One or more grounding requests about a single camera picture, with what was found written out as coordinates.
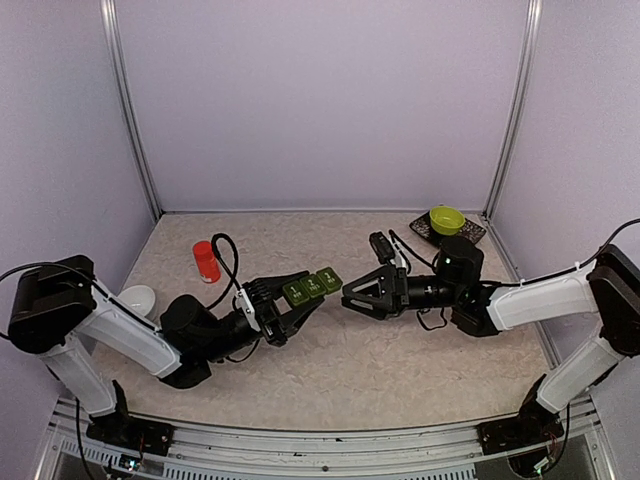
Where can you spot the green weekly pill organizer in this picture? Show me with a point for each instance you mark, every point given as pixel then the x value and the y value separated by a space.
pixel 312 286

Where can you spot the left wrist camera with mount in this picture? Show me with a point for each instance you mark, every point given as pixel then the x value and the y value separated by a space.
pixel 262 316

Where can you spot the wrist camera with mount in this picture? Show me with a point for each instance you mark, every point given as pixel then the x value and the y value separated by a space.
pixel 262 316
pixel 387 252

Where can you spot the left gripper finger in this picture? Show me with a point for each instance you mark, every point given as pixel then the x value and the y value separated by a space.
pixel 292 321
pixel 274 285

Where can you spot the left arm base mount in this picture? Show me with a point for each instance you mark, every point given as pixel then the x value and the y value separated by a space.
pixel 146 436

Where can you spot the black patterned square plate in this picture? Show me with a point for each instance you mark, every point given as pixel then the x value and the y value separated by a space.
pixel 423 228

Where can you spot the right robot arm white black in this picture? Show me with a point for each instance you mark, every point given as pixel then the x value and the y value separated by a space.
pixel 607 285

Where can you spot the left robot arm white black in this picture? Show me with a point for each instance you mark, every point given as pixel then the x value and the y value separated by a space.
pixel 58 303

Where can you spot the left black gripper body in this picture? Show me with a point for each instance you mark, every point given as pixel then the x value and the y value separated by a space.
pixel 275 309

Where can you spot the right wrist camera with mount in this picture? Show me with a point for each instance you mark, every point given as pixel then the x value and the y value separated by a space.
pixel 387 252

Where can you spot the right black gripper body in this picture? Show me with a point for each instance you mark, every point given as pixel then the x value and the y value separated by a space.
pixel 401 292

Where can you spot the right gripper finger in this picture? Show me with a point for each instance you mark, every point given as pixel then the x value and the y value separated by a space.
pixel 372 285
pixel 364 308

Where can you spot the orange pill bottle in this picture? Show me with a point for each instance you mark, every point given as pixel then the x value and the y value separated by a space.
pixel 206 262

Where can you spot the aluminium frame post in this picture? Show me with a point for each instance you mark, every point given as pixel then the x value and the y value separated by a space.
pixel 518 102
pixel 108 10

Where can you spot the lime green bowl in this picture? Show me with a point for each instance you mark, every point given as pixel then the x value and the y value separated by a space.
pixel 446 220

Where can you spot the front aluminium rail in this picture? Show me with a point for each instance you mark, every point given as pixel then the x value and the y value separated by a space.
pixel 202 451

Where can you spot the left aluminium frame post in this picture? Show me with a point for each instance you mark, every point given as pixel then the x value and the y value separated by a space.
pixel 108 10

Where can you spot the white bowl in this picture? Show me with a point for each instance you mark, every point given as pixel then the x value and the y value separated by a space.
pixel 141 299

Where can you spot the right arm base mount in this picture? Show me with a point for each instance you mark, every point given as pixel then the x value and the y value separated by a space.
pixel 517 432

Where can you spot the right aluminium frame post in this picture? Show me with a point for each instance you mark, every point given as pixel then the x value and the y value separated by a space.
pixel 518 102

